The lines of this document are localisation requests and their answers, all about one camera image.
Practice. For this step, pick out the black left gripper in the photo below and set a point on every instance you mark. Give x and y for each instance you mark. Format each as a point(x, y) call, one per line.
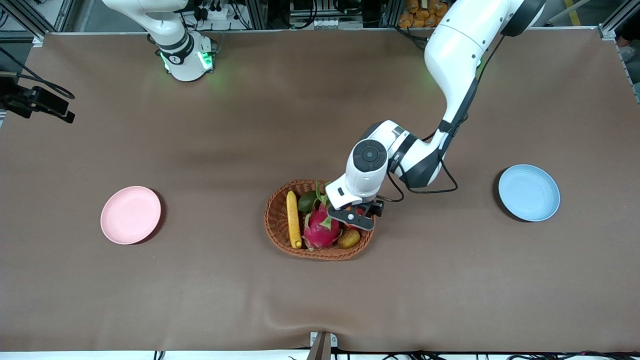
point(376, 207)

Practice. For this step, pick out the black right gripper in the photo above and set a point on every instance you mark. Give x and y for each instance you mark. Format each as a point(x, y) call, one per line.
point(7, 86)

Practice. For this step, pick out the red apple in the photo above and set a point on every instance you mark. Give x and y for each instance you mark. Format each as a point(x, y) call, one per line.
point(353, 226)

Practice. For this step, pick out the yellow banana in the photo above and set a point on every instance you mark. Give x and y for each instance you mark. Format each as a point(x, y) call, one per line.
point(293, 220)

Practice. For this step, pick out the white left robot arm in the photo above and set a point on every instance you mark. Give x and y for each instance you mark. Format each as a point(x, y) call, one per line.
point(455, 55)

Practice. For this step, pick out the brown kiwi fruit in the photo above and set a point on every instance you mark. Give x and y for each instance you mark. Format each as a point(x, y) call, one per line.
point(348, 239)

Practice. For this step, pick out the pink dragon fruit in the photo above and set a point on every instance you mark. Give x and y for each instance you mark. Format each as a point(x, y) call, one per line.
point(320, 229)

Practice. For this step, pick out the green avocado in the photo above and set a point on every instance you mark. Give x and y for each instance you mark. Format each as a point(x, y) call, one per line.
point(307, 202)

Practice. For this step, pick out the brown wicker basket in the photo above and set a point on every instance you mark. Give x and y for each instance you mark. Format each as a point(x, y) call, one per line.
point(277, 220)

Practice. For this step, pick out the pink plate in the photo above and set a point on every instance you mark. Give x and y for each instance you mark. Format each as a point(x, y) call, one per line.
point(130, 215)

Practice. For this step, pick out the brown table cloth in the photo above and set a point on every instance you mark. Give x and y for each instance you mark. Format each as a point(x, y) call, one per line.
point(200, 150)

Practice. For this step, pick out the blue plate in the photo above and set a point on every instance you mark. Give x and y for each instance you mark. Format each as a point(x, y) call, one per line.
point(529, 192)

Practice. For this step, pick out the white power strip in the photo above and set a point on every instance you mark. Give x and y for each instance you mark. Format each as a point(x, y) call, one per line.
point(220, 12)

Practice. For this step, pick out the bag of orange fruits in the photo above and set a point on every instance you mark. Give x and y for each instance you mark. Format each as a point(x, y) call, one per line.
point(420, 12)

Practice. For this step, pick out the metal table edge bracket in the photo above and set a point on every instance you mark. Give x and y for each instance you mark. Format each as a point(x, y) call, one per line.
point(322, 345)

